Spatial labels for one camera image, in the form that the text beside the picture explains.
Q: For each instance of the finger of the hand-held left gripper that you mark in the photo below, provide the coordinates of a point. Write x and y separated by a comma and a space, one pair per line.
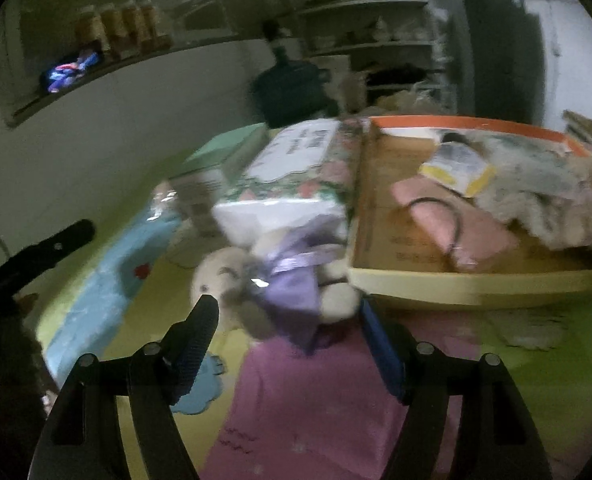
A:
51, 250

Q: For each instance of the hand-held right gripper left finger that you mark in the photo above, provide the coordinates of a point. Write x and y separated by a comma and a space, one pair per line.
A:
196, 350

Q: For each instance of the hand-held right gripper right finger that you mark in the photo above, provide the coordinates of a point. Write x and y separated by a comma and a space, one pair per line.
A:
381, 355

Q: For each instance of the small white plush bear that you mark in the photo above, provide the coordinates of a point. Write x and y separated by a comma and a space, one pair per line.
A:
276, 280

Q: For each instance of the orange-rimmed cardboard box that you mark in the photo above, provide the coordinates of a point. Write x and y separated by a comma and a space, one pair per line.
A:
376, 220

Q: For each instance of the pink pouch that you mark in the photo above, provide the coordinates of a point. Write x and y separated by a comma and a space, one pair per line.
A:
456, 225

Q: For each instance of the large white teddy bear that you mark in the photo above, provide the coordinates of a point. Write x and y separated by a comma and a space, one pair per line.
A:
541, 190

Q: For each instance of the printed bed blanket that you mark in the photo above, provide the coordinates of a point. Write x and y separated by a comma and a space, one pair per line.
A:
286, 410

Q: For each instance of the green and white carton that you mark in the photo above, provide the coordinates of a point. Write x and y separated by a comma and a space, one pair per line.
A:
216, 160

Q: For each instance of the floral tissue pack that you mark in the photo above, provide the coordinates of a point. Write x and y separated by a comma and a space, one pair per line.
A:
296, 175

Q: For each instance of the yellow and white packet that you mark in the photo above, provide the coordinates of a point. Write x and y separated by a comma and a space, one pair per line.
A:
458, 167

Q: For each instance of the row of amber jars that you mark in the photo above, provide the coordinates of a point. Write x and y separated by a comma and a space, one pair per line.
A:
118, 27

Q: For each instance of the dark water jug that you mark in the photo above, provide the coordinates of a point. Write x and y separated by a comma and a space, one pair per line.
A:
291, 90

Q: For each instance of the dark refrigerator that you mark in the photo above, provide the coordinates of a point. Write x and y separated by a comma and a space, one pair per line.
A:
501, 55

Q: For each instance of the white shelf rack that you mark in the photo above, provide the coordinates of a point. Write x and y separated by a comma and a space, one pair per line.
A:
371, 25

